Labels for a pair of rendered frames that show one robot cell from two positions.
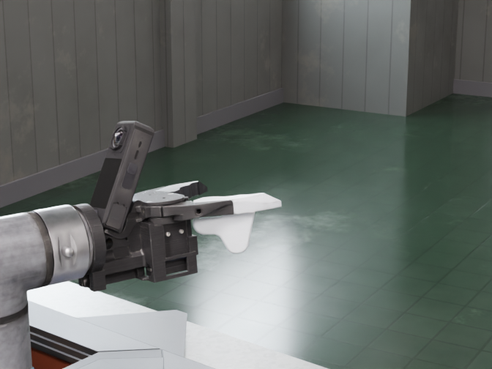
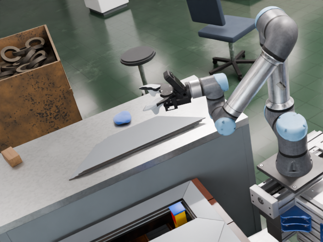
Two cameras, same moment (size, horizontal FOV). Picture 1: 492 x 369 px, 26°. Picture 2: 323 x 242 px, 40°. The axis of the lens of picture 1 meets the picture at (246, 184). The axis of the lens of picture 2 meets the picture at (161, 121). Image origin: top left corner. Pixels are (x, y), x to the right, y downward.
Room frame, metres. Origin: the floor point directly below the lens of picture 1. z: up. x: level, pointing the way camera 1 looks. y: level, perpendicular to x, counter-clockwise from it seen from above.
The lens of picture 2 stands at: (2.35, 0.95, 2.31)
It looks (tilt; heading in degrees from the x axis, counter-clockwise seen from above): 33 degrees down; 215
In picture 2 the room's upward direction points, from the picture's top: 14 degrees counter-clockwise
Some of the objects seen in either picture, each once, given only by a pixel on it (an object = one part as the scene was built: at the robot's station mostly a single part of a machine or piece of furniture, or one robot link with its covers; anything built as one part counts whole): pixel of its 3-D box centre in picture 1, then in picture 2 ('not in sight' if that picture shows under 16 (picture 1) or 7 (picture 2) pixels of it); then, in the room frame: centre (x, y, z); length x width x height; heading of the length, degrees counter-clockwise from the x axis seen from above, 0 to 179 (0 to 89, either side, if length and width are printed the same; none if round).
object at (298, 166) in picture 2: not in sight; (293, 155); (0.92, 0.54, 1.09); 0.15 x 0.15 x 0.10
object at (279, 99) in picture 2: not in sight; (277, 73); (0.80, 0.47, 1.41); 0.15 x 0.12 x 0.55; 34
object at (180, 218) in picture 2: not in sight; (181, 224); (1.16, 0.07, 0.78); 0.05 x 0.05 x 0.19; 51
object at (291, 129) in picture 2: not in sight; (291, 132); (0.91, 0.54, 1.20); 0.13 x 0.12 x 0.14; 34
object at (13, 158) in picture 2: not in sight; (11, 156); (1.22, -0.85, 1.08); 0.12 x 0.06 x 0.05; 67
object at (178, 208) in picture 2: not in sight; (177, 209); (1.16, 0.07, 0.88); 0.06 x 0.06 x 0.02; 51
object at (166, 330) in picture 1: (139, 327); not in sight; (2.31, 0.25, 0.77); 0.45 x 0.20 x 0.04; 51
